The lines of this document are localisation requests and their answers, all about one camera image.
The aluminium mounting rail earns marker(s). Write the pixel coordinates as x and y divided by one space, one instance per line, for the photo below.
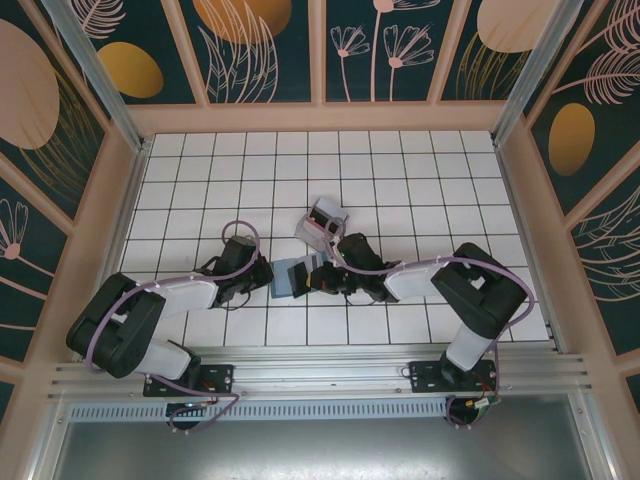
320 367

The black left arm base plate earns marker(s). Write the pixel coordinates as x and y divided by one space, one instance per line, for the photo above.
220 380

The grey metal sheet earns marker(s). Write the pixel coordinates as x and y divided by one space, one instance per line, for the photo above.
320 450

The light blue credit card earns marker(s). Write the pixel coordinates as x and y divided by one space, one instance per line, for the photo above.
281 280

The dark credit card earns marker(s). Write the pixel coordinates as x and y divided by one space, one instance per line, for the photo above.
320 216

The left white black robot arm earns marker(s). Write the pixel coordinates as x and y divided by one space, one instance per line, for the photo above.
185 295

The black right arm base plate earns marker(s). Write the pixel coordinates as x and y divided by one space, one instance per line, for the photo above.
425 377

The aluminium frame post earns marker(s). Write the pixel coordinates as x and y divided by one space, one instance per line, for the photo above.
527 75
100 75

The clear plastic card holder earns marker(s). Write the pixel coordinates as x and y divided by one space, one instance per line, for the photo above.
312 235

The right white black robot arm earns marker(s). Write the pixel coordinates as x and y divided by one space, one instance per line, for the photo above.
410 280

